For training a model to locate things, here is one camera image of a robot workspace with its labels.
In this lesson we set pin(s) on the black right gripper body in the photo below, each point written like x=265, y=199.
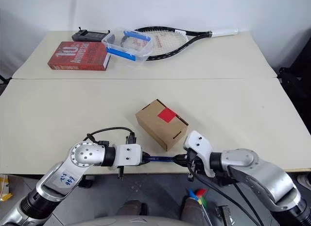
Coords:
x=195, y=164

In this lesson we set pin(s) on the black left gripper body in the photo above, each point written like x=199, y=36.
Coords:
x=120, y=172

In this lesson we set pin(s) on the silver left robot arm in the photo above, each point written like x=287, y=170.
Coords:
x=82, y=155

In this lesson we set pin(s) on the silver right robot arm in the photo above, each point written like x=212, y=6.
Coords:
x=243, y=160

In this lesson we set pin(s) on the brown cardboard box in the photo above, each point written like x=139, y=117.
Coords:
x=155, y=133

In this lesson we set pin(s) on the red tape square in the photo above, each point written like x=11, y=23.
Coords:
x=167, y=115

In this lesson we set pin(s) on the colourful plastic toy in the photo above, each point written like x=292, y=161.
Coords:
x=198, y=195

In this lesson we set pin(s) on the black table caster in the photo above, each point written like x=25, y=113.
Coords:
x=86, y=181

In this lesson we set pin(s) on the dark rounded shape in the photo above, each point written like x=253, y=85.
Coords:
x=132, y=210
x=194, y=213

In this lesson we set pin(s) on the grey rounded robot body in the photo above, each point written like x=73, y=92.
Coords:
x=131, y=222

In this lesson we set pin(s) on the grey metal block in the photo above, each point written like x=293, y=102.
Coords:
x=224, y=213

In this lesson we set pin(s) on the clear container with blue clips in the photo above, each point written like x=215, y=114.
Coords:
x=126, y=45

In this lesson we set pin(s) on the black and white tennis racket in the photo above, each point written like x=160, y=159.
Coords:
x=170, y=41

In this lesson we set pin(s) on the yellow packet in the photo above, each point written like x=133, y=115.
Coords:
x=5, y=190

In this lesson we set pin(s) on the red hardcover book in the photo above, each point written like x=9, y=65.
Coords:
x=77, y=56

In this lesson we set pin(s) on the black handheld device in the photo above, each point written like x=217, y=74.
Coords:
x=88, y=36

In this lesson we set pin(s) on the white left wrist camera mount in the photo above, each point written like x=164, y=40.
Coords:
x=128, y=154

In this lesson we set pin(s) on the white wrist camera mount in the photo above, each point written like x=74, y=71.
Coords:
x=198, y=143
x=128, y=154

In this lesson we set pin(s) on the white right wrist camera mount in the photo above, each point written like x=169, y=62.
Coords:
x=198, y=143

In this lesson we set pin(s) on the black stand frame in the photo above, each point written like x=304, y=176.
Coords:
x=295, y=80

